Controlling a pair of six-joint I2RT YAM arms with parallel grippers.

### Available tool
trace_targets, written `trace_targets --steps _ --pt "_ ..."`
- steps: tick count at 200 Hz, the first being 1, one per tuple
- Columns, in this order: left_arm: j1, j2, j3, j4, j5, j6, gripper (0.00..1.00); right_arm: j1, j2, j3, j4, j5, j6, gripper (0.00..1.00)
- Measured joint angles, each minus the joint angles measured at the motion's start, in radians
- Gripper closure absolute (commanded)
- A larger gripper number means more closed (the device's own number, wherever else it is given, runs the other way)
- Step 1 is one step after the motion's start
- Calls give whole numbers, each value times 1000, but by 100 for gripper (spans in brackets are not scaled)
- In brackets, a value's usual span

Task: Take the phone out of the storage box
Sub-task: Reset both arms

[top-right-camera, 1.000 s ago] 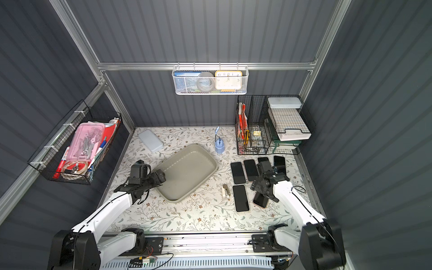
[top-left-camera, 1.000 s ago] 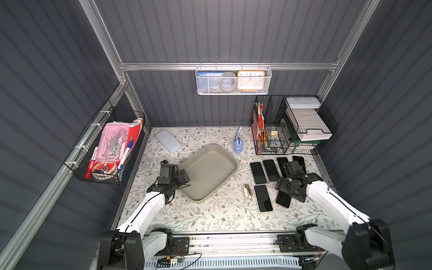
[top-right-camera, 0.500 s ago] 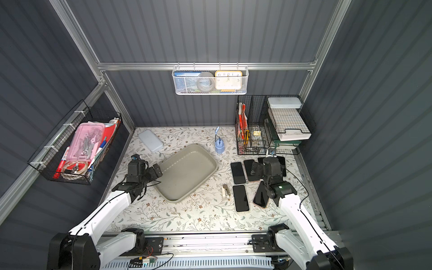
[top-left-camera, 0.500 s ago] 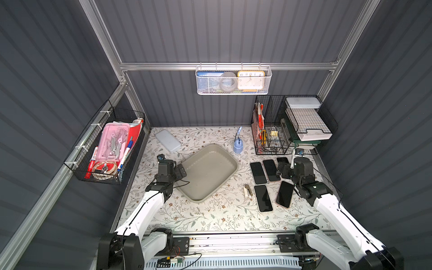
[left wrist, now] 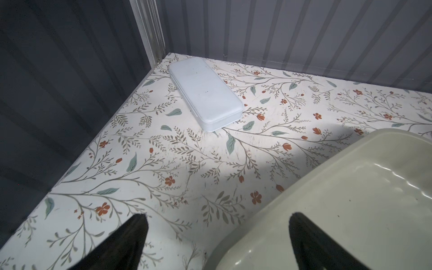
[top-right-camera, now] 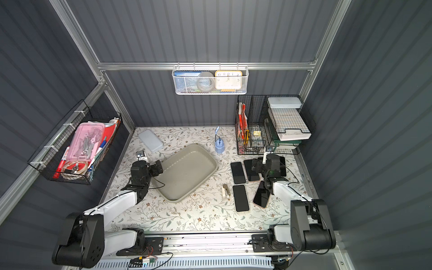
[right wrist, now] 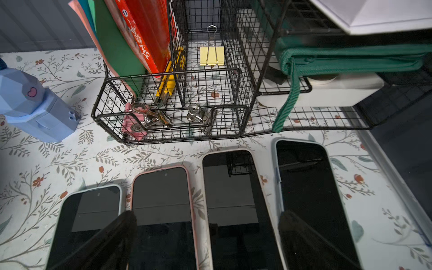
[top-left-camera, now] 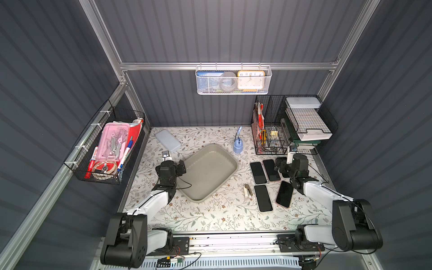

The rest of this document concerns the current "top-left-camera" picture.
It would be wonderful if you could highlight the cream case phone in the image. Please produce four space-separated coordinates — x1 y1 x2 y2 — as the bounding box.
263 159 281 182

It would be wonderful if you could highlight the pink case phone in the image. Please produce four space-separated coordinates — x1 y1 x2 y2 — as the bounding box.
276 181 294 208

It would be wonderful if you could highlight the dark purple case phone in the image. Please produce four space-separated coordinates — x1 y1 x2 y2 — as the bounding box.
250 162 267 185

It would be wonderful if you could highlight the beige storage box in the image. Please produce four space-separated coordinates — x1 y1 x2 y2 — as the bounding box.
177 144 239 203

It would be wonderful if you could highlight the black phone white case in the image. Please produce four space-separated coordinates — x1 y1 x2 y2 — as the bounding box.
254 184 273 213

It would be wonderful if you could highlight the light blue case phone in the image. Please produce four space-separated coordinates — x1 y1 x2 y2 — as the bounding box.
279 169 290 178

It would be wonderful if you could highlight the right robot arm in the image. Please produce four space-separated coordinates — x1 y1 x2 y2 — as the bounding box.
274 152 383 253

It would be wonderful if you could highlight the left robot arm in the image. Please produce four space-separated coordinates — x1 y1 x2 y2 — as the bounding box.
100 151 186 268

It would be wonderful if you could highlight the blue box in basket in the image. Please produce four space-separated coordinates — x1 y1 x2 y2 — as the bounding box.
196 71 223 95

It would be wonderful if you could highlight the white flat case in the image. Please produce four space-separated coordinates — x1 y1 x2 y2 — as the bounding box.
155 129 182 153

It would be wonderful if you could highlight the checked notebook stack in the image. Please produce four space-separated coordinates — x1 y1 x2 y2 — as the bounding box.
286 96 333 141

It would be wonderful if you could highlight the yellow utility knife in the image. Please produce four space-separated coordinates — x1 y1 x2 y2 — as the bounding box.
261 129 267 146

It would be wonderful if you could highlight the pink pencil case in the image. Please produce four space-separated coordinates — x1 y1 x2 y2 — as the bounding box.
96 122 130 163

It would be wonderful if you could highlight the red folder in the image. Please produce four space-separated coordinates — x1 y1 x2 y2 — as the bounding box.
255 102 264 140

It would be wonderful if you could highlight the yellow alarm clock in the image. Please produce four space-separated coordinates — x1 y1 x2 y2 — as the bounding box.
237 70 266 91

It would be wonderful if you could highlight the grey tape roll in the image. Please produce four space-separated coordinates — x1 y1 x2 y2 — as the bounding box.
219 72 237 93

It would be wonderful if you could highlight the black wire desk organizer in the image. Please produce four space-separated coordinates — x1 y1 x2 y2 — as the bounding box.
251 94 339 155

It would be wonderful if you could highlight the black wire side basket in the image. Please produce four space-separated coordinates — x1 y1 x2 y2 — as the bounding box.
65 101 146 185

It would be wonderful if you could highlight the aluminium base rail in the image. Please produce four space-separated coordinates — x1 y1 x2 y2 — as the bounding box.
101 230 369 270

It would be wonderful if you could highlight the white wire wall basket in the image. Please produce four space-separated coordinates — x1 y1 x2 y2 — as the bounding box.
195 64 272 95

